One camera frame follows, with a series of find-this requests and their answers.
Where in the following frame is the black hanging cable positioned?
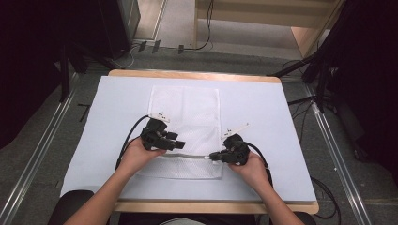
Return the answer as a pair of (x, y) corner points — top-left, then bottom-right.
(183, 0), (216, 52)

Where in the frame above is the person's right hand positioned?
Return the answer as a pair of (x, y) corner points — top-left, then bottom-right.
(228, 152), (272, 192)

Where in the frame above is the wooden table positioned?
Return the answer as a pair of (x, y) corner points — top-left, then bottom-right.
(106, 68), (320, 216)

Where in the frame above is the black metal stand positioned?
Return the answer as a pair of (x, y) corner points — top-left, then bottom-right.
(58, 43), (72, 103)

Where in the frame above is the person's dark clothing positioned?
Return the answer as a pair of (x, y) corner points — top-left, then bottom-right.
(117, 212), (258, 225)

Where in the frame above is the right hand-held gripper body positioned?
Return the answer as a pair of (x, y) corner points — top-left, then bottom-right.
(220, 122), (252, 166)

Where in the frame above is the black tripod stand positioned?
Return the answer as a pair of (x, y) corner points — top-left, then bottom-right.
(267, 51), (333, 114)

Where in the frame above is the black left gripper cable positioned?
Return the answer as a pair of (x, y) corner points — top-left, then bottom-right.
(115, 114), (151, 171)

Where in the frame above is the black floor cable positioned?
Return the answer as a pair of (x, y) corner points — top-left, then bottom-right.
(310, 176), (342, 220)

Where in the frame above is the person's left hand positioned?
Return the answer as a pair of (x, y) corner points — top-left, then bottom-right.
(117, 137), (167, 179)

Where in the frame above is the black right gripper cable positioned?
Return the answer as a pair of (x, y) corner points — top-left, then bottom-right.
(243, 141), (274, 188)

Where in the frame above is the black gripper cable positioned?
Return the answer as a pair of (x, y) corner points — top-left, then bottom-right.
(243, 141), (274, 188)
(115, 114), (151, 171)

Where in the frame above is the light blue table mat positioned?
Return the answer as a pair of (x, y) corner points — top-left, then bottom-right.
(59, 75), (317, 203)

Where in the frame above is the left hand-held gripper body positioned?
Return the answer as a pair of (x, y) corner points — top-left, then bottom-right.
(140, 111), (176, 152)

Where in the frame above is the white mesh laundry bag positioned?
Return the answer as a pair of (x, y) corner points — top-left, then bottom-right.
(136, 85), (224, 181)

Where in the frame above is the metal floor rail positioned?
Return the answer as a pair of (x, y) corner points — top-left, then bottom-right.
(303, 83), (374, 225)
(0, 72), (80, 225)

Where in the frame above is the light wooden furniture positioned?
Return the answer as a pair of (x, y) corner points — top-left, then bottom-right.
(193, 0), (345, 59)

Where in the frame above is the dark curtain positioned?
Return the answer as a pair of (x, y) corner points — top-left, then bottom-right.
(325, 0), (398, 177)
(0, 0), (106, 150)

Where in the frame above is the black cabinet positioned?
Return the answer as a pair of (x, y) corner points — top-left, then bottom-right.
(97, 0), (142, 61)

